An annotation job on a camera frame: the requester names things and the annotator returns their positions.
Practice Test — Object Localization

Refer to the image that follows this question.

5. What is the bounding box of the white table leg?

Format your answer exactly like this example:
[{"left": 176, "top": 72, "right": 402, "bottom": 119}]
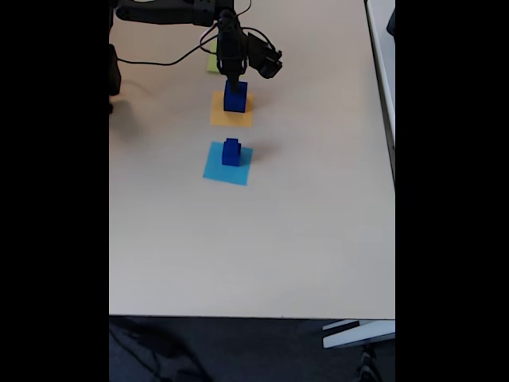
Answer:
[{"left": 321, "top": 319, "right": 396, "bottom": 349}]

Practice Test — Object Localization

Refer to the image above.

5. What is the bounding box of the black camera box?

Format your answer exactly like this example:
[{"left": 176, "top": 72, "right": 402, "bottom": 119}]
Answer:
[{"left": 246, "top": 30, "right": 284, "bottom": 80}]

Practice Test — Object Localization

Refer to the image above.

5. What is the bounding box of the green paper square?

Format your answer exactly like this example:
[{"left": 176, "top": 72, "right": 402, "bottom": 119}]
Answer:
[{"left": 206, "top": 38, "right": 220, "bottom": 75}]

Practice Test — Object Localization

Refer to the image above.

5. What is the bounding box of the orange paper square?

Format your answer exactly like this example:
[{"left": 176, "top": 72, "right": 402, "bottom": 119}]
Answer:
[{"left": 209, "top": 90, "right": 254, "bottom": 128}]

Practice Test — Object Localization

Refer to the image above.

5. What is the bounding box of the black cable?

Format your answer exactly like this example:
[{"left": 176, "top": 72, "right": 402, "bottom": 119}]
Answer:
[{"left": 117, "top": 21, "right": 220, "bottom": 66}]

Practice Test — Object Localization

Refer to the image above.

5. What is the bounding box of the large blue cube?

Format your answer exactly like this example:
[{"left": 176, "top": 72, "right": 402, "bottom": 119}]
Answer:
[{"left": 223, "top": 80, "right": 248, "bottom": 114}]

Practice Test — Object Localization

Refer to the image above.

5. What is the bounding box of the light blue paper square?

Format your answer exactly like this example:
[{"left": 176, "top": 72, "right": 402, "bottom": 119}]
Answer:
[{"left": 202, "top": 141, "right": 255, "bottom": 187}]

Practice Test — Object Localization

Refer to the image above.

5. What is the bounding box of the white neighbouring table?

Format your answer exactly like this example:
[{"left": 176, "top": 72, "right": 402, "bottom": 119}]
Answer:
[{"left": 364, "top": 0, "right": 396, "bottom": 186}]

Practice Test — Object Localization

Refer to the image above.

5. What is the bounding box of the medium blue cube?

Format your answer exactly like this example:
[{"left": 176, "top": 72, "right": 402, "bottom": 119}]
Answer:
[{"left": 221, "top": 142, "right": 243, "bottom": 166}]

